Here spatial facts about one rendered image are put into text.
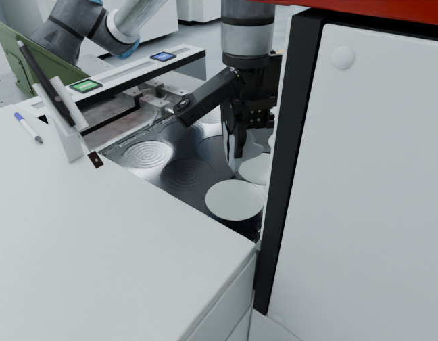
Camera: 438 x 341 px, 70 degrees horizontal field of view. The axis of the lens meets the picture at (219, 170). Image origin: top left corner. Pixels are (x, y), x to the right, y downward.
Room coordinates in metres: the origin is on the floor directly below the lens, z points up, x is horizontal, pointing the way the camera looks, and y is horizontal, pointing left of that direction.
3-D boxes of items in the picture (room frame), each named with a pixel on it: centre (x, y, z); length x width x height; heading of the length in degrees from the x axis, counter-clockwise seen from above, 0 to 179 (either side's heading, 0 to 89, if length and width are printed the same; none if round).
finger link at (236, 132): (0.44, -0.03, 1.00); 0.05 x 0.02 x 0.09; 17
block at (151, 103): (0.75, 0.17, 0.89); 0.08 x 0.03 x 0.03; 53
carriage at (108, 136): (0.68, 0.22, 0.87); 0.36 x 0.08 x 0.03; 143
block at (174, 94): (0.81, 0.12, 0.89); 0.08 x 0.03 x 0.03; 53
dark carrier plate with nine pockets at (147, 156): (0.54, -0.01, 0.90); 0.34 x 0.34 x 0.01; 53
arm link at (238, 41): (0.47, -0.04, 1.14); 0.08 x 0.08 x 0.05
